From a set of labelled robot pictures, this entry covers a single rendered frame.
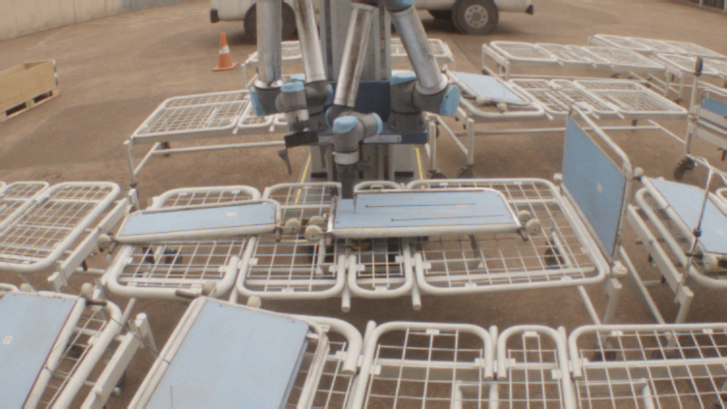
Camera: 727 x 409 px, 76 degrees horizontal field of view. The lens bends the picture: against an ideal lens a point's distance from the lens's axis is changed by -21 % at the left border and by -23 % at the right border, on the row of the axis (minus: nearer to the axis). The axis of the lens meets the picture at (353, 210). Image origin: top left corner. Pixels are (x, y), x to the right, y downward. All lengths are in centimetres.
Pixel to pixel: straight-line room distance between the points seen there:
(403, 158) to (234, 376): 191
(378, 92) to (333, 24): 41
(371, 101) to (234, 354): 161
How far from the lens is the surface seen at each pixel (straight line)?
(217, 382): 157
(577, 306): 283
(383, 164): 301
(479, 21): 966
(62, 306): 209
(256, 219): 239
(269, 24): 254
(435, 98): 256
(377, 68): 285
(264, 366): 161
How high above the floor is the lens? 163
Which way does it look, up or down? 27 degrees down
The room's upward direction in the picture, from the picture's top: 2 degrees counter-clockwise
